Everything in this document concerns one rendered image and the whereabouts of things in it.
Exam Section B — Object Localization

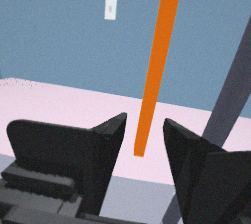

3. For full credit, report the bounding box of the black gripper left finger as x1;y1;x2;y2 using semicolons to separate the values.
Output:
6;112;127;216

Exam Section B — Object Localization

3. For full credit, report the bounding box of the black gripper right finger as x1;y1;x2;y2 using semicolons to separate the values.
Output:
163;118;251;224

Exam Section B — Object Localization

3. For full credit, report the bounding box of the orange handle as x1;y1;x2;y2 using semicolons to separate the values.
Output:
134;0;179;157

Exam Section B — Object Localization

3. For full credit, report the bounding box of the grey wire rig on two posts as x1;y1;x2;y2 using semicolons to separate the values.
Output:
0;15;251;224

